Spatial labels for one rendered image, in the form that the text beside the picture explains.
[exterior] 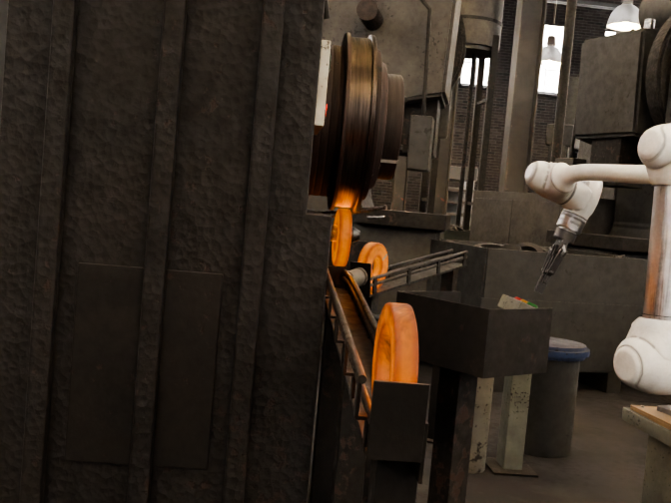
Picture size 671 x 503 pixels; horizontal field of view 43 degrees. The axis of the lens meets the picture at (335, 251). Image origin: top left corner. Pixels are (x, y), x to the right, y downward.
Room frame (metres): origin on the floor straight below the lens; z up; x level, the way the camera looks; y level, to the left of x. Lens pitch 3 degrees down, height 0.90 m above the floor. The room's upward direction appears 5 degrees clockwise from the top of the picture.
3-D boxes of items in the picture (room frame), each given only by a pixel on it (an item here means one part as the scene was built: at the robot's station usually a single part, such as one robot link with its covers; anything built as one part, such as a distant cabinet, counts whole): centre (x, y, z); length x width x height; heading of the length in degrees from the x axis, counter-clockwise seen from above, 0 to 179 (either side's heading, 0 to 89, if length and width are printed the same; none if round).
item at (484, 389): (2.96, -0.54, 0.26); 0.12 x 0.12 x 0.52
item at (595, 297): (4.82, -1.10, 0.39); 1.03 x 0.83 x 0.77; 109
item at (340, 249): (2.28, -0.01, 0.81); 0.16 x 0.03 x 0.16; 7
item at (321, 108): (1.93, 0.07, 1.15); 0.26 x 0.02 x 0.18; 4
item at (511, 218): (6.51, -1.52, 0.55); 1.10 x 0.53 x 1.10; 24
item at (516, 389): (3.01, -0.69, 0.31); 0.24 x 0.16 x 0.62; 4
